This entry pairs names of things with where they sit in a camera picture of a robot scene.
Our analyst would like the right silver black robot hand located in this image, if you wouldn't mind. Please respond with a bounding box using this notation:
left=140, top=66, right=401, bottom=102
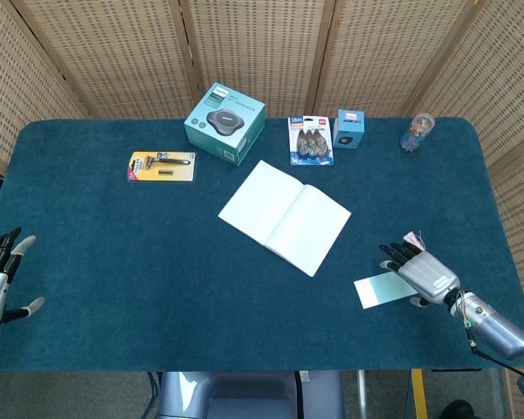
left=378, top=242, right=460, bottom=309

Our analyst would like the teal cream bookmark pink tassel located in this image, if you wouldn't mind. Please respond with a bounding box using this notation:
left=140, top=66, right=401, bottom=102
left=353, top=230, right=427, bottom=311

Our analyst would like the white notebook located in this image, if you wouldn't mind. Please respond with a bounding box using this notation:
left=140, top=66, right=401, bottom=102
left=217, top=160, right=353, bottom=278

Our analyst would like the grey metal table leg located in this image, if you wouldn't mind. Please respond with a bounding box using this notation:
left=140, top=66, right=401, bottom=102
left=356, top=370, right=369, bottom=419

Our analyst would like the black shoe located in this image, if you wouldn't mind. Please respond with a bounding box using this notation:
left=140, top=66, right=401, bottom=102
left=440, top=400, right=475, bottom=419

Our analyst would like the clear jar with colourful label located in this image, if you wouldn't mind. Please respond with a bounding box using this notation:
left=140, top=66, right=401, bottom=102
left=400, top=112, right=437, bottom=154

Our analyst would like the small blue speaker box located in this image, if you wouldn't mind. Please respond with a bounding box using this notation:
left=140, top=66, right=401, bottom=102
left=332, top=108, right=368, bottom=149

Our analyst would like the teal carpet table mat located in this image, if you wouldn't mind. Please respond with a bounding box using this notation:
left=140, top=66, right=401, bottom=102
left=0, top=115, right=524, bottom=373

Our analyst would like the blue correction tape blister pack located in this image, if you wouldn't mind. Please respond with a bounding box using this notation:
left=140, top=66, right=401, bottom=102
left=287, top=115, right=335, bottom=167

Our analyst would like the yellow razor blister pack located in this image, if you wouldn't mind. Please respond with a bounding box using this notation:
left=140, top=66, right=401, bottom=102
left=127, top=150, right=197, bottom=183

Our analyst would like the blue-grey robot torso base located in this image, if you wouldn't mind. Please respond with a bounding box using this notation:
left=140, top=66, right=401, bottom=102
left=156, top=370, right=346, bottom=419

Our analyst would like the teal speakerphone carton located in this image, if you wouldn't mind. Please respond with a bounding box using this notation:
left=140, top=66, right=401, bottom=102
left=183, top=82, right=267, bottom=168

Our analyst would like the wicker folding screen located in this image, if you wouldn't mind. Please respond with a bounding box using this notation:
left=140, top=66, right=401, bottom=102
left=0, top=0, right=524, bottom=419

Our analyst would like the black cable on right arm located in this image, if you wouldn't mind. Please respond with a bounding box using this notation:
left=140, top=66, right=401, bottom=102
left=465, top=320, right=524, bottom=388

